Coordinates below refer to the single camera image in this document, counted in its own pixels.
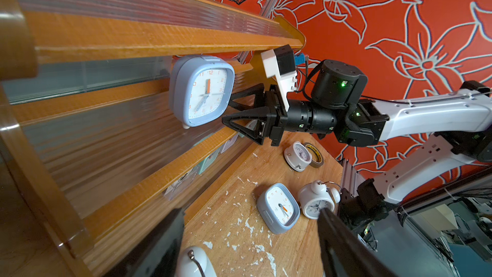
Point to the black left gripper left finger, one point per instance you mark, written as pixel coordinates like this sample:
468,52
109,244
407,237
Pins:
157,254

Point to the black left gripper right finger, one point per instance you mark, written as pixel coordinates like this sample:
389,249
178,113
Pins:
342,253

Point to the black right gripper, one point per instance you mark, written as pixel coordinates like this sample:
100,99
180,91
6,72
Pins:
258,122

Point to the blue rounded square clock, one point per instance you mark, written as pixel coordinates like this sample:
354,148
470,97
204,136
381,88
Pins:
200,89

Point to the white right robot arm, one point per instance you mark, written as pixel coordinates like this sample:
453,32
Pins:
458,125

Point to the white twin-bell alarm clock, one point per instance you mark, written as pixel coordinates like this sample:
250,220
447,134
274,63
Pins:
193,261

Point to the wooden two-tier shelf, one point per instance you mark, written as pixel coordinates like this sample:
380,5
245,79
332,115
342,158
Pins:
88,142

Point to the brown tape roll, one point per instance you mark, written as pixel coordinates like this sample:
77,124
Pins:
317,160

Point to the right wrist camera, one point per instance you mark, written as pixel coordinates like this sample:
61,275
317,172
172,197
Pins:
279,63

